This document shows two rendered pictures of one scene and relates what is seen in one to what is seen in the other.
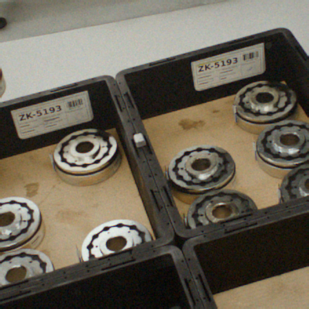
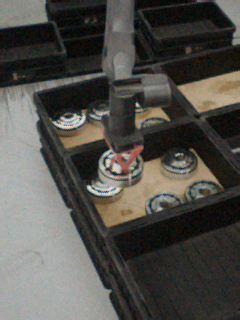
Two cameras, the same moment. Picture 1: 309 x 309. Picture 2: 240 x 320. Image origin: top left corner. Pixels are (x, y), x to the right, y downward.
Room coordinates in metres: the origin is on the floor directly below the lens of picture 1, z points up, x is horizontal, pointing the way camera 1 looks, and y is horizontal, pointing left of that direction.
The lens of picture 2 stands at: (1.35, 1.28, 1.97)
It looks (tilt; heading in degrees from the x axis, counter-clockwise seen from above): 37 degrees down; 256
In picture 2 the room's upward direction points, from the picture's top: straight up
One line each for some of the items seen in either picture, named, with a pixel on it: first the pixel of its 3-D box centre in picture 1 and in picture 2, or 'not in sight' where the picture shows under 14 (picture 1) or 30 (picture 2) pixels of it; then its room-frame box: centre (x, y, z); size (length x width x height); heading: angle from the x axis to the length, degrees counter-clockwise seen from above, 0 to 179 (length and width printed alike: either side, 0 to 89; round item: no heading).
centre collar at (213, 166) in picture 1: (201, 165); not in sight; (1.05, -0.03, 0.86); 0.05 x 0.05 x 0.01
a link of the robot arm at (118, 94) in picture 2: not in sight; (125, 98); (1.11, 0.28, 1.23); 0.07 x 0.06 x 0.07; 0
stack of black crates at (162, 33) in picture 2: not in sight; (183, 58); (0.47, -1.13, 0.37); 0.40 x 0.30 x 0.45; 2
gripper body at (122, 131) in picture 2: not in sight; (122, 121); (1.12, 0.28, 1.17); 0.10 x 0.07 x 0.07; 98
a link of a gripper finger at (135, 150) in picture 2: not in sight; (123, 149); (1.12, 0.29, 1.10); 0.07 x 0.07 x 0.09; 8
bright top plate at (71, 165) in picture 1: (85, 150); (104, 182); (1.13, 0.14, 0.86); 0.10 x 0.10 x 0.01
